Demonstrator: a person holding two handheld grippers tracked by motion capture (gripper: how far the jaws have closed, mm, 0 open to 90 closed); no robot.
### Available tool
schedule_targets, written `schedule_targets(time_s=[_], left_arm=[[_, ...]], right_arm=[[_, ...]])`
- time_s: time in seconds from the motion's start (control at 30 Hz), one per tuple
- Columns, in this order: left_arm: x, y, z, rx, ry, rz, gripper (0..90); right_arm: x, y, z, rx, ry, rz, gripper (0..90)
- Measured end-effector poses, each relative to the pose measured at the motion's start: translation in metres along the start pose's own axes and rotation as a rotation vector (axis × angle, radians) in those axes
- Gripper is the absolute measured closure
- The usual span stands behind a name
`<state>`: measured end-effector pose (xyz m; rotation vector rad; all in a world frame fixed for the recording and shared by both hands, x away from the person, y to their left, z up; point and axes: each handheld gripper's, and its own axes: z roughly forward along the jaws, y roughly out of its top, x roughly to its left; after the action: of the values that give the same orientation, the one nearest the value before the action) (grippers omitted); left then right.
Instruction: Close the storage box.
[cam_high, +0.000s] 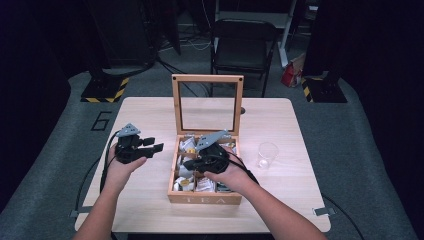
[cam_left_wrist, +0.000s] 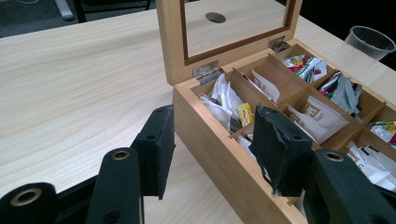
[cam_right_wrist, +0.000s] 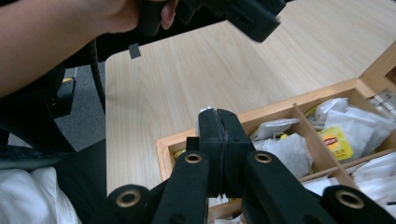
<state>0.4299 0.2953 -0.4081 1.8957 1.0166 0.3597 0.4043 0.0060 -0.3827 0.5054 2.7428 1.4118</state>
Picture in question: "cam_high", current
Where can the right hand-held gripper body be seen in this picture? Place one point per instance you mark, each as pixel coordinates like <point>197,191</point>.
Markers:
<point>215,158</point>

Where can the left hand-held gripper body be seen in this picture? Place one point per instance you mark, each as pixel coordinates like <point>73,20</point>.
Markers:
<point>128,150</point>

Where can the pile of tea bags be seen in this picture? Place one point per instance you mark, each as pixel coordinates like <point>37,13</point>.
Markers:
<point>186,181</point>

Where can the wooden tea box glass lid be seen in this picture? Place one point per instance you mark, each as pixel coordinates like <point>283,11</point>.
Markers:
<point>204,199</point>

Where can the person's left hand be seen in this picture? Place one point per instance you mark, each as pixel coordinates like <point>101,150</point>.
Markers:
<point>118,173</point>

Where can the person's right hand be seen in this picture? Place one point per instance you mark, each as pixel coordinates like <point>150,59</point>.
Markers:
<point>233,178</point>

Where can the clear plastic cup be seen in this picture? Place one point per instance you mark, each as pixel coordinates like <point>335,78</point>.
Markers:
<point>267,155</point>

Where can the black table grommet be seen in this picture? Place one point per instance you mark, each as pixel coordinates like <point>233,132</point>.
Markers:
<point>243,110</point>

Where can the striped black stand base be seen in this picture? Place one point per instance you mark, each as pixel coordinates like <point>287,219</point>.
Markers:
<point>325,91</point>
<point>103,90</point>

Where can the grey tape piece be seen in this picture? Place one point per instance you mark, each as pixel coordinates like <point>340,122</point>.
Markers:
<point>81,210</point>
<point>324,211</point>

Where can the black folding chair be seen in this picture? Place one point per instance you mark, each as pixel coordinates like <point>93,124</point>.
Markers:
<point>241,50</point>

